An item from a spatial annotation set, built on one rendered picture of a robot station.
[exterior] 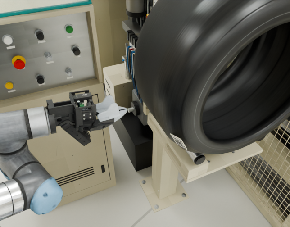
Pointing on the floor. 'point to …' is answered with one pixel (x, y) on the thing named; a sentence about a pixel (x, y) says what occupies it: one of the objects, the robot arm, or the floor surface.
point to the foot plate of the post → (178, 197)
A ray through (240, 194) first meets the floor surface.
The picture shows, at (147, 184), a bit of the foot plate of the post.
